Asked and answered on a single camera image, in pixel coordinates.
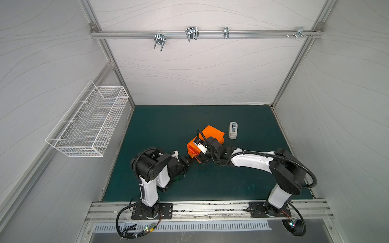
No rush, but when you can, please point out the orange wrapping paper sheet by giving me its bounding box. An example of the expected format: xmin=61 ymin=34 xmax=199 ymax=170
xmin=187 ymin=126 xmax=225 ymax=163

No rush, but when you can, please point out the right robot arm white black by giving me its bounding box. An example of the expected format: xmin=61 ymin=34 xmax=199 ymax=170
xmin=195 ymin=143 xmax=318 ymax=217

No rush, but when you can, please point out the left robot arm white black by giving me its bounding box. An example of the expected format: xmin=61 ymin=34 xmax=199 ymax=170
xmin=131 ymin=147 xmax=191 ymax=218

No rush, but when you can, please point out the green table mat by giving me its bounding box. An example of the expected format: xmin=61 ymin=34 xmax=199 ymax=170
xmin=103 ymin=105 xmax=288 ymax=202

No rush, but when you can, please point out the white vent strip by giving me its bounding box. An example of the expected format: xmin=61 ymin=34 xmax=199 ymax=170
xmin=93 ymin=220 xmax=272 ymax=233

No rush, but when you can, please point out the metal u-bolt clamp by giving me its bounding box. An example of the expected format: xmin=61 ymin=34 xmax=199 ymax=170
xmin=154 ymin=33 xmax=166 ymax=52
xmin=185 ymin=26 xmax=199 ymax=43

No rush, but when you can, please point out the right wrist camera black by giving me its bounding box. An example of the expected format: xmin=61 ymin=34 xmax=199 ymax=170
xmin=193 ymin=130 xmax=221 ymax=156

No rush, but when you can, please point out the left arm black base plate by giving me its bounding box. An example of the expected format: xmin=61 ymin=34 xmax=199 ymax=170
xmin=131 ymin=203 xmax=173 ymax=220

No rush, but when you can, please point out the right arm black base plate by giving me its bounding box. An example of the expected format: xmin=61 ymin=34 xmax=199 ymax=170
xmin=246 ymin=201 xmax=291 ymax=218

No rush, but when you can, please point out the left black cable bundle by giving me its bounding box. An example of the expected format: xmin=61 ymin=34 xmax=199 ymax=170
xmin=115 ymin=200 xmax=163 ymax=240

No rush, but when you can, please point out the white wire basket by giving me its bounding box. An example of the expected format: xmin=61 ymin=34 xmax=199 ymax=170
xmin=45 ymin=81 xmax=129 ymax=158

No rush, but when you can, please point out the right black cable coil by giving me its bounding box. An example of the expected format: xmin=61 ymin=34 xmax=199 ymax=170
xmin=282 ymin=200 xmax=307 ymax=237

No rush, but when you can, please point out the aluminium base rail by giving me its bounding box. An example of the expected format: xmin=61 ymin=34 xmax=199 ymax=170
xmin=85 ymin=199 xmax=335 ymax=223

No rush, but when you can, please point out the aluminium cross rail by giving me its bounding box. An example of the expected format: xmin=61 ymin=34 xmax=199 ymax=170
xmin=91 ymin=29 xmax=325 ymax=39

